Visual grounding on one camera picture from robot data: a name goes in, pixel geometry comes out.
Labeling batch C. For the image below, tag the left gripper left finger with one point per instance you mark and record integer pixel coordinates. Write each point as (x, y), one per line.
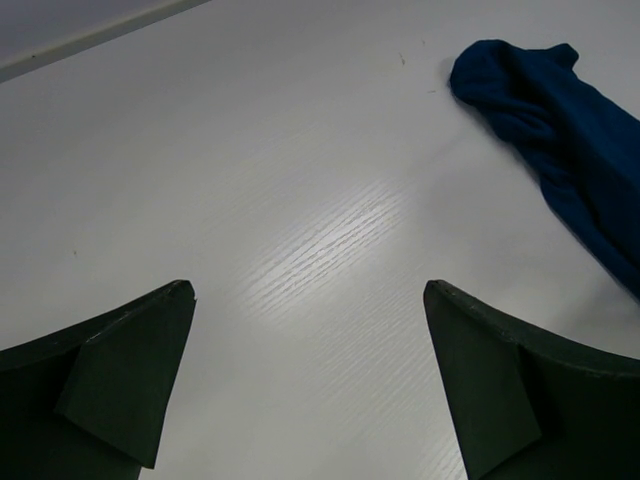
(89, 401)

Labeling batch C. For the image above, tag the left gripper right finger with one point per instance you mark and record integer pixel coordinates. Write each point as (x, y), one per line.
(527, 403)

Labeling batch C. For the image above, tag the blue t shirt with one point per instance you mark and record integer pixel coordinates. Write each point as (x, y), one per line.
(583, 148)

